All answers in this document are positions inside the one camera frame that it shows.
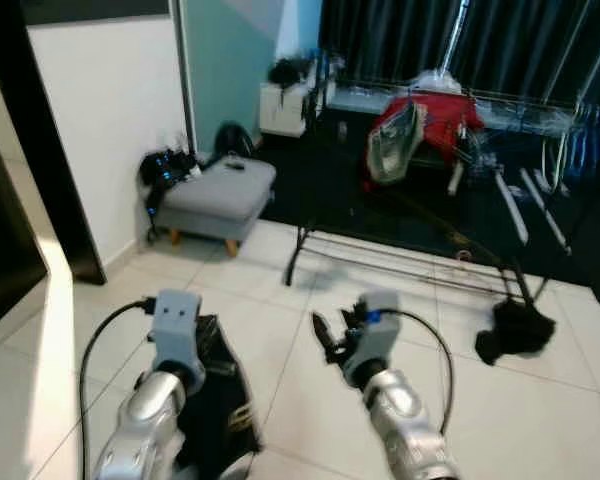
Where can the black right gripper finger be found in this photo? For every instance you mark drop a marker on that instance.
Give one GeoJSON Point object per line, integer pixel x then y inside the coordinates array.
{"type": "Point", "coordinates": [334, 356]}
{"type": "Point", "coordinates": [323, 330]}

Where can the navy garment with gold print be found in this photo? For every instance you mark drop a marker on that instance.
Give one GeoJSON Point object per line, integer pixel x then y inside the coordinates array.
{"type": "Point", "coordinates": [225, 400]}

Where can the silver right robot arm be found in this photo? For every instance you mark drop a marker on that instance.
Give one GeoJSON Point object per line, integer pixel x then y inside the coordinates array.
{"type": "Point", "coordinates": [405, 430]}

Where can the black shoulder bag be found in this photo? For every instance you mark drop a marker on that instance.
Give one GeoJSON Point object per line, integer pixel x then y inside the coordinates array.
{"type": "Point", "coordinates": [290, 72]}

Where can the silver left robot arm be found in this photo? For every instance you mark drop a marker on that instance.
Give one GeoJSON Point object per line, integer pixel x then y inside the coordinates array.
{"type": "Point", "coordinates": [145, 430]}

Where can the blue plastic hanger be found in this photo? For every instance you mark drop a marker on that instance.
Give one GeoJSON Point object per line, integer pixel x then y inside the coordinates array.
{"type": "Point", "coordinates": [588, 140]}

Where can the black metal clothes rack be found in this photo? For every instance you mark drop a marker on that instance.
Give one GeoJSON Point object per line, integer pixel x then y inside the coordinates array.
{"type": "Point", "coordinates": [298, 258]}

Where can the black carpet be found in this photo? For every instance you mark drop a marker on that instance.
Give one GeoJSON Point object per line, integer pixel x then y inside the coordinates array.
{"type": "Point", "coordinates": [360, 200]}

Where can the black crumpled garment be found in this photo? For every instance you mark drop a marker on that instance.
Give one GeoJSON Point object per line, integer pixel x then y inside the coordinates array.
{"type": "Point", "coordinates": [515, 335]}

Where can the grey upholstered ottoman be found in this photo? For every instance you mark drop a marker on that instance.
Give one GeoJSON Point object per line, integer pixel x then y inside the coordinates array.
{"type": "Point", "coordinates": [220, 195]}

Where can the small black remote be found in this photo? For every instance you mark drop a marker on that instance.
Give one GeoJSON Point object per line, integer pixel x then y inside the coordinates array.
{"type": "Point", "coordinates": [234, 166]}

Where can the grey garment with lettering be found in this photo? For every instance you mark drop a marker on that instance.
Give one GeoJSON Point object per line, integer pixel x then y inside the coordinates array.
{"type": "Point", "coordinates": [395, 145]}

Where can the white floor strip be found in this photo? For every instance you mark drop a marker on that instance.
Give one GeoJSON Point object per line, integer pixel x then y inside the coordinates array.
{"type": "Point", "coordinates": [512, 210]}

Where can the black backpack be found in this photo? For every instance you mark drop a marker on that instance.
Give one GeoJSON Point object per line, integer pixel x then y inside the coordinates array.
{"type": "Point", "coordinates": [235, 140]}

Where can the white shelf unit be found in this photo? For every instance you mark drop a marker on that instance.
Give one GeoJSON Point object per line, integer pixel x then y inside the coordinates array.
{"type": "Point", "coordinates": [290, 110]}

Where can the black pile of gear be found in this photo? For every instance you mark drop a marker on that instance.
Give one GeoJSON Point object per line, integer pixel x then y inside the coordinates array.
{"type": "Point", "coordinates": [170, 168]}

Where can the red cloth cover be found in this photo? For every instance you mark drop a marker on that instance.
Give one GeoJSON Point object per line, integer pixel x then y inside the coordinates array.
{"type": "Point", "coordinates": [445, 125]}

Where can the white plastic bag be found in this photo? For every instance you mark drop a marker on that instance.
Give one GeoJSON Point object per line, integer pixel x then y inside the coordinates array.
{"type": "Point", "coordinates": [440, 80]}

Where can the dark curtain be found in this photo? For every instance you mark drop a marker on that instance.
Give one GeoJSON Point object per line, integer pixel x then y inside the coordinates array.
{"type": "Point", "coordinates": [400, 40]}

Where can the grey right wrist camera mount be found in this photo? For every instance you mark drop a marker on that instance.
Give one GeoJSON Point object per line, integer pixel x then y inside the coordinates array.
{"type": "Point", "coordinates": [380, 345]}

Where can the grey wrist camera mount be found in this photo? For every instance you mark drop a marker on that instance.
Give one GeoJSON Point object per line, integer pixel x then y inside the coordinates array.
{"type": "Point", "coordinates": [380, 345]}
{"type": "Point", "coordinates": [175, 325]}

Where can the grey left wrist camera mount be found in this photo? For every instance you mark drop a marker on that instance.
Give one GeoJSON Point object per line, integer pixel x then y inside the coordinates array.
{"type": "Point", "coordinates": [175, 325]}

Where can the black door frame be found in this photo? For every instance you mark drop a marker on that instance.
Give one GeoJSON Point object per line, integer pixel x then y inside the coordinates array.
{"type": "Point", "coordinates": [40, 120]}

